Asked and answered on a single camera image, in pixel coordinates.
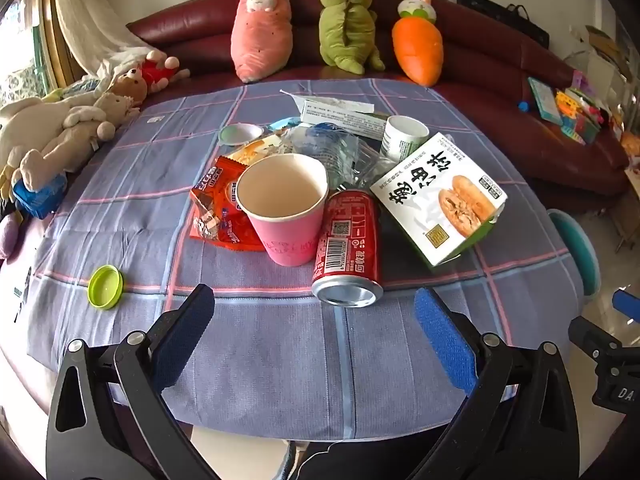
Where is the yellow snack packet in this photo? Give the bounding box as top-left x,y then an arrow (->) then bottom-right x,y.
227,132 -> 291,166

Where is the clear plastic bottle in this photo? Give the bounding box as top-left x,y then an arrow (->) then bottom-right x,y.
280,122 -> 396,196

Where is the dark red leather sofa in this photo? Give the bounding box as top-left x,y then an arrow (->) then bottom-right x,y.
125,0 -> 631,211

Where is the white sandwich picture box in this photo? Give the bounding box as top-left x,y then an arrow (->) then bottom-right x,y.
369,131 -> 508,267

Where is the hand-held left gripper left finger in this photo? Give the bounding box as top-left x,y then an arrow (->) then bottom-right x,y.
45,284 -> 217,480

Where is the white curtain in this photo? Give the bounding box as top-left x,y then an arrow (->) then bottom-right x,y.
52,0 -> 151,78

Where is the green packet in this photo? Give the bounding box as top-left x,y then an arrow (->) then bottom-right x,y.
47,79 -> 108,102

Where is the long white carton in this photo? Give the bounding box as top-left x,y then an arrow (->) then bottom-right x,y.
299,99 -> 401,140

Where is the orange snack wrapper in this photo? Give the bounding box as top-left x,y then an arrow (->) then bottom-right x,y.
189,155 -> 266,252

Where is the black bag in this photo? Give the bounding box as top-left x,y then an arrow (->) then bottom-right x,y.
456,0 -> 551,48

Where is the green dinosaur plush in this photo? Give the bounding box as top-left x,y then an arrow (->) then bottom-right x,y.
318,0 -> 387,75

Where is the pink paper cup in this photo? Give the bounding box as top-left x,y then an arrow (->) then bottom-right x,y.
235,154 -> 330,267

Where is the purple plush toy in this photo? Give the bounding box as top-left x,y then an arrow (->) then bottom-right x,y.
0,220 -> 26,259

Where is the blue plastic toy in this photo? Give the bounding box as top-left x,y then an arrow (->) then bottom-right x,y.
12,172 -> 68,220

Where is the cream rabbit plush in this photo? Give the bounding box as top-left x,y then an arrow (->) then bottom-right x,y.
15,92 -> 141,192

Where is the grey plaid tablecloth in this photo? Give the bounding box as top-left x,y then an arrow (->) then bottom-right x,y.
27,77 -> 586,441

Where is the red soda can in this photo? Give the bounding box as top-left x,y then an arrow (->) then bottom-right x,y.
311,187 -> 385,308

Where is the white foil cup lid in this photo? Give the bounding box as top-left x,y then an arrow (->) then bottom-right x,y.
218,123 -> 263,147

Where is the white paper strip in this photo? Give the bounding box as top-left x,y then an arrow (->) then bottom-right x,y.
280,89 -> 376,113

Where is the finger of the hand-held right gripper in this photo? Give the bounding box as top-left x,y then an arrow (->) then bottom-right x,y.
612,289 -> 640,323
568,315 -> 623,361

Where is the brown bear plush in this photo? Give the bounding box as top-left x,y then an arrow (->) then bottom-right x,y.
107,66 -> 149,108

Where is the white cup with green label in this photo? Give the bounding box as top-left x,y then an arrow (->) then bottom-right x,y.
379,115 -> 431,163

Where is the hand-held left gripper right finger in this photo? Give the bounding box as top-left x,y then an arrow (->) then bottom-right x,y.
413,287 -> 596,480

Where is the teal picture book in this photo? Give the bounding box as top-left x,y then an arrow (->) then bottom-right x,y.
527,76 -> 563,123

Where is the white plush toy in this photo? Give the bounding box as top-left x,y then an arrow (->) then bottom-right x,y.
0,97 -> 63,163

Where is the teal plastic bin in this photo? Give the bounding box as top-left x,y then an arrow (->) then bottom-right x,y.
547,208 -> 601,303

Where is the orange carrot plush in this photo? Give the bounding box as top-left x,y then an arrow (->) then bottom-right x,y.
391,0 -> 445,87

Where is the green plastic lid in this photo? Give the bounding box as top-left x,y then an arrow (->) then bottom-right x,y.
87,265 -> 124,307

